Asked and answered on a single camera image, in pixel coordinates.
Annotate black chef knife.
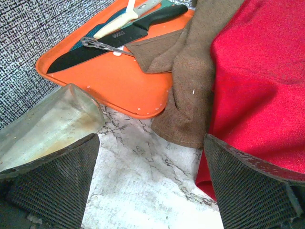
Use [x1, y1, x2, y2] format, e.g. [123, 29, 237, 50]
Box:
[47, 4, 188, 74]

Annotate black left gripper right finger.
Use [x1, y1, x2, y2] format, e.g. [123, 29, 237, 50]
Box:
[204, 134, 305, 229]

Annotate brown cloth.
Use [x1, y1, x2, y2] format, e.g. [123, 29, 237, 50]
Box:
[127, 0, 243, 148]

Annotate white handled knife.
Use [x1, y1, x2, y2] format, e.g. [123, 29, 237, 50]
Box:
[93, 0, 161, 39]

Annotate clear glass jar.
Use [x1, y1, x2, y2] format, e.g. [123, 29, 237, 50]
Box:
[0, 84, 104, 171]

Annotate red cloth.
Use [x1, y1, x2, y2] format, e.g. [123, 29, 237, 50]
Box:
[195, 0, 305, 202]

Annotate silver ornate utensil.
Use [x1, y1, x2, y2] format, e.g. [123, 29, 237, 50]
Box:
[80, 37, 134, 56]

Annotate orange plastic tray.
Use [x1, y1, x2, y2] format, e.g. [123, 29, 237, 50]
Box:
[35, 4, 195, 119]

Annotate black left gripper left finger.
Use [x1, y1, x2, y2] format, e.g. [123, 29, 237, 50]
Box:
[0, 134, 100, 229]

